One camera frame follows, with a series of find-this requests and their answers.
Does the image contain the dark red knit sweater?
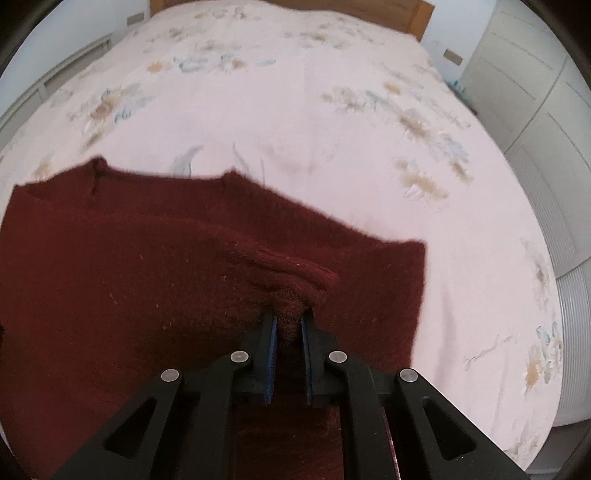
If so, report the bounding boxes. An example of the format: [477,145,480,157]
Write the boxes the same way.
[1,158,426,479]

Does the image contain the pink floral bed cover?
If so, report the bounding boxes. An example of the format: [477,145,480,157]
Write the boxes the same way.
[1,1,563,468]

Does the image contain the wooden nightstand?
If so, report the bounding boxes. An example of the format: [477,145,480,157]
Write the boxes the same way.
[448,81,478,116]

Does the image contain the white low cabinet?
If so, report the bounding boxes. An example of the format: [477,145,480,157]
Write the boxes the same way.
[0,35,112,148]

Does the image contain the white wardrobe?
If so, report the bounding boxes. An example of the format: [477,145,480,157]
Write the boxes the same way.
[459,0,591,278]

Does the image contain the wooden headboard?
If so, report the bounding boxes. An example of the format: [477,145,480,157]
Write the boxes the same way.
[148,0,436,42]

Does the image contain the wall switch plate right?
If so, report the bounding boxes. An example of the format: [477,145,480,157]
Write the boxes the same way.
[443,49,464,66]

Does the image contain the wall switch plate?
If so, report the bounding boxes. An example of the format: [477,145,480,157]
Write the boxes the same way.
[126,12,144,26]
[443,49,464,66]

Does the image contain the wall switch plate left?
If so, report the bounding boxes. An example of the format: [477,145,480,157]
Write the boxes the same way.
[126,12,144,26]

